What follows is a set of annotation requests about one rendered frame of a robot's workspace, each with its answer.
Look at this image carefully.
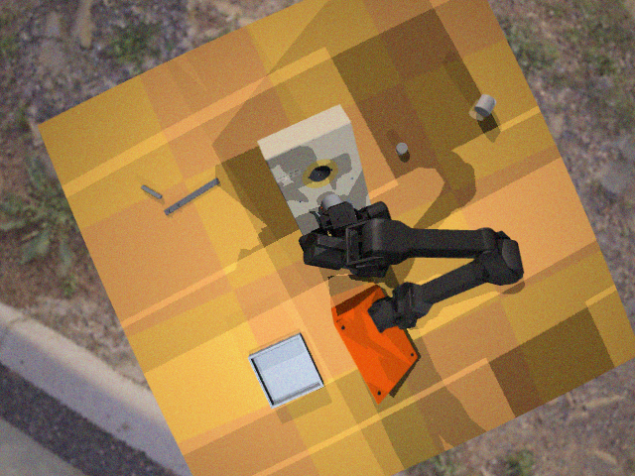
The grey panel with rectangular slot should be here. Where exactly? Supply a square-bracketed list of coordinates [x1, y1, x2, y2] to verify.
[257, 104, 371, 236]

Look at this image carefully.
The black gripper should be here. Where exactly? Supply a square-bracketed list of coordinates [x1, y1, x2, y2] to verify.
[299, 201, 392, 252]

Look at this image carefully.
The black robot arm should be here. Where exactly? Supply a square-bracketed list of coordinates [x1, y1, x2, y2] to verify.
[303, 201, 524, 333]

